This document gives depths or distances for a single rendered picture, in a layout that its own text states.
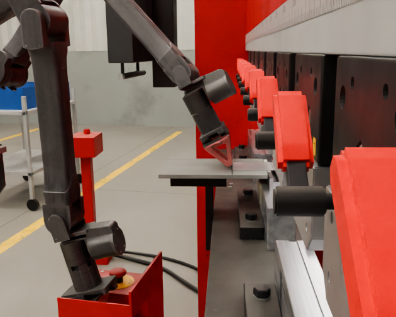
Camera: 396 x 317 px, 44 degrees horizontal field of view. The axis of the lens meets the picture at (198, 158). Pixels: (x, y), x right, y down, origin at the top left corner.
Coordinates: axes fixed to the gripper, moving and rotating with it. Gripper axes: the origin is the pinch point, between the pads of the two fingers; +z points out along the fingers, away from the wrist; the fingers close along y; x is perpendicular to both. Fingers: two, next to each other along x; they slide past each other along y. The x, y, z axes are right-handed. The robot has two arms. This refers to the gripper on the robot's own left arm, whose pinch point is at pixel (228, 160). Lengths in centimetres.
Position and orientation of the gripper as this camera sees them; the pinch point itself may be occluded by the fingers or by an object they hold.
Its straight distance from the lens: 124.9
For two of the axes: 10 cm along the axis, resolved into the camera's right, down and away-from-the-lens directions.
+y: 0.7, -2.1, 9.7
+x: -8.8, 4.5, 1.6
